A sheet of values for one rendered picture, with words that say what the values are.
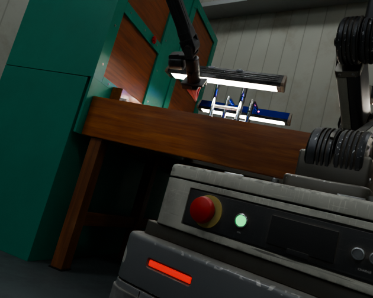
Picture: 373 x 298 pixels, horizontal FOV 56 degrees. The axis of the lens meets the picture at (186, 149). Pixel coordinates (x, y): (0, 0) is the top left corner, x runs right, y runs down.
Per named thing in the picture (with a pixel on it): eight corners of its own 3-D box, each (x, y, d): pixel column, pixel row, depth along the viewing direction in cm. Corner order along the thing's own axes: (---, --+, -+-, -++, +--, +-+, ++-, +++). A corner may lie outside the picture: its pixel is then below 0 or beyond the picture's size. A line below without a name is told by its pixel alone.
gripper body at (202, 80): (186, 80, 156) (185, 64, 152) (208, 82, 152) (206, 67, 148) (180, 86, 152) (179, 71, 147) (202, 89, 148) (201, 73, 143)
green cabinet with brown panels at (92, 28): (93, 77, 157) (152, -103, 170) (5, 64, 177) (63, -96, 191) (189, 147, 282) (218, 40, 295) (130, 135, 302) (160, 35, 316)
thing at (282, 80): (283, 86, 161) (287, 72, 162) (164, 71, 184) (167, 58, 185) (285, 93, 169) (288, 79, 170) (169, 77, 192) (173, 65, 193)
